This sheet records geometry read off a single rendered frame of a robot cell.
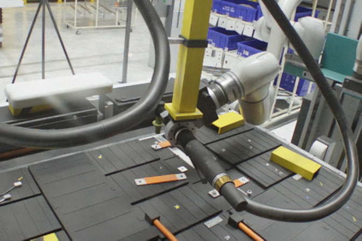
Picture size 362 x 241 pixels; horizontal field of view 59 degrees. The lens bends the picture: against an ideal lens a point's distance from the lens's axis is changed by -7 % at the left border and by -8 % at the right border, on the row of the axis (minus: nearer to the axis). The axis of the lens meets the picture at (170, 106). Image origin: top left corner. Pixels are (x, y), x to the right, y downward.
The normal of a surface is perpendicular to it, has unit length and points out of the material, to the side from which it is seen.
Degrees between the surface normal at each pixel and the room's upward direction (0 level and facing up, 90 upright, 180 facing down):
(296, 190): 0
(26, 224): 0
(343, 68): 90
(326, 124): 90
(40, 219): 0
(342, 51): 90
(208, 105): 90
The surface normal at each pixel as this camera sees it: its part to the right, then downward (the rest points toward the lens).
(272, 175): 0.11, -0.91
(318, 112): -0.67, 0.23
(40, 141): 0.07, 0.27
